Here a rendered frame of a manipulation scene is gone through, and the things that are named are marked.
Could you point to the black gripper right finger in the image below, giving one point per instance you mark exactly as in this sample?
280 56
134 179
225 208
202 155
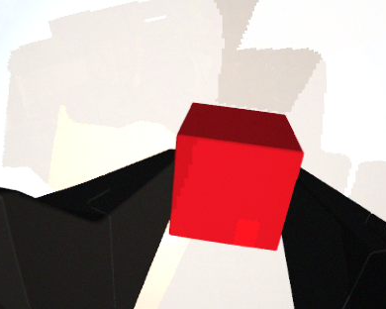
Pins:
335 249

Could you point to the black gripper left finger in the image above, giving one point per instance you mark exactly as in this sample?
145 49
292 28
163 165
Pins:
89 246

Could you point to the red cube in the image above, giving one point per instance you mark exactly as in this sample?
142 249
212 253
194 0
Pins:
234 175

